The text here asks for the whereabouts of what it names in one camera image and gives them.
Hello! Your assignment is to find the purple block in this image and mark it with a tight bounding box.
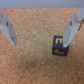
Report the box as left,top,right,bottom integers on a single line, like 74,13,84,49
52,34,69,57

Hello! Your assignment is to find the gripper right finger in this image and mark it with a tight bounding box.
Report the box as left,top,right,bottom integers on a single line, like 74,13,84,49
62,9,84,48

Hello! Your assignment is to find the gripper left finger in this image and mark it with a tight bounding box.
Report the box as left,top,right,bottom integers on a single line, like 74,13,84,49
0,13,19,48

